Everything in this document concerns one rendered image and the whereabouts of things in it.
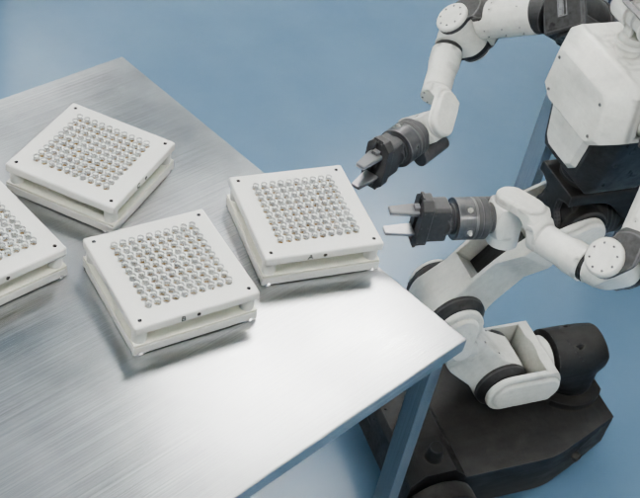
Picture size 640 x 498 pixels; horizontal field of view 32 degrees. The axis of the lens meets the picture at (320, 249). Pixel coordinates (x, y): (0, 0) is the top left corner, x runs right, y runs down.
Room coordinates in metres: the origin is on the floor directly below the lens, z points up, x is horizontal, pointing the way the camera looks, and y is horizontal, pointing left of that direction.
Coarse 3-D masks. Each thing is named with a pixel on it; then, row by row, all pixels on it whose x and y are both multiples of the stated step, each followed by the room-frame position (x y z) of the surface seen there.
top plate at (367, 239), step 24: (312, 168) 1.80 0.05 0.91; (336, 168) 1.81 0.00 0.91; (240, 192) 1.68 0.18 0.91; (264, 216) 1.62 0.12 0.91; (360, 216) 1.68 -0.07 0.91; (264, 240) 1.55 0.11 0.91; (312, 240) 1.58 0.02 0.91; (336, 240) 1.59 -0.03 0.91; (360, 240) 1.61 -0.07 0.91; (264, 264) 1.50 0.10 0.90
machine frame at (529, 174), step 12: (540, 120) 2.88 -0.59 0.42; (540, 132) 2.87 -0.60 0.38; (528, 144) 2.89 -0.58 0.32; (540, 144) 2.87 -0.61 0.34; (528, 156) 2.88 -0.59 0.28; (540, 156) 2.86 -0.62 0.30; (528, 168) 2.87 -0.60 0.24; (516, 180) 2.89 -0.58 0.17; (528, 180) 2.86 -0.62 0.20; (540, 180) 2.89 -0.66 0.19
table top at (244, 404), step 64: (128, 64) 2.13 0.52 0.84; (0, 128) 1.81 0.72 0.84; (192, 128) 1.94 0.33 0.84; (192, 192) 1.73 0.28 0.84; (64, 256) 1.47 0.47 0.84; (0, 320) 1.29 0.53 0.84; (64, 320) 1.32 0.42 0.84; (256, 320) 1.41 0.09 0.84; (320, 320) 1.44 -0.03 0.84; (384, 320) 1.48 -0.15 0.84; (0, 384) 1.15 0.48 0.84; (64, 384) 1.17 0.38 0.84; (128, 384) 1.20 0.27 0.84; (192, 384) 1.23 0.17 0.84; (256, 384) 1.26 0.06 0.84; (320, 384) 1.29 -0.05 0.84; (384, 384) 1.32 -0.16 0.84; (0, 448) 1.02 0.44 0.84; (64, 448) 1.05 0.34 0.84; (128, 448) 1.07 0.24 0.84; (192, 448) 1.10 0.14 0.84; (256, 448) 1.12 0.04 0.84; (320, 448) 1.17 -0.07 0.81
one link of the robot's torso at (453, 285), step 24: (528, 192) 1.99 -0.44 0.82; (480, 240) 1.92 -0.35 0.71; (432, 264) 1.89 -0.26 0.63; (456, 264) 1.87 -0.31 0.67; (480, 264) 1.89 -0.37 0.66; (504, 264) 1.83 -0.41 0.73; (528, 264) 1.85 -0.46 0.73; (552, 264) 1.86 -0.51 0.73; (408, 288) 1.87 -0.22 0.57; (432, 288) 1.83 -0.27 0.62; (456, 288) 1.81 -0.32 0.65; (480, 288) 1.82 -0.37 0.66; (504, 288) 1.85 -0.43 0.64; (456, 312) 1.77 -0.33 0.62; (480, 312) 1.80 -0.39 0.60
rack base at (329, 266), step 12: (228, 204) 1.70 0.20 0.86; (240, 216) 1.66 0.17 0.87; (240, 228) 1.63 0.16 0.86; (252, 240) 1.59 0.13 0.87; (252, 252) 1.56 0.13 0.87; (252, 264) 1.55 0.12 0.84; (288, 264) 1.55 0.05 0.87; (300, 264) 1.56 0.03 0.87; (312, 264) 1.56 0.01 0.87; (324, 264) 1.57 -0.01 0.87; (336, 264) 1.58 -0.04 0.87; (348, 264) 1.58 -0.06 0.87; (360, 264) 1.60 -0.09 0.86; (372, 264) 1.61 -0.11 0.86; (264, 276) 1.50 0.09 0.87; (276, 276) 1.51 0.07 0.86; (288, 276) 1.53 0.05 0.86; (300, 276) 1.54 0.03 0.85; (312, 276) 1.55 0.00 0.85; (324, 276) 1.56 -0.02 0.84
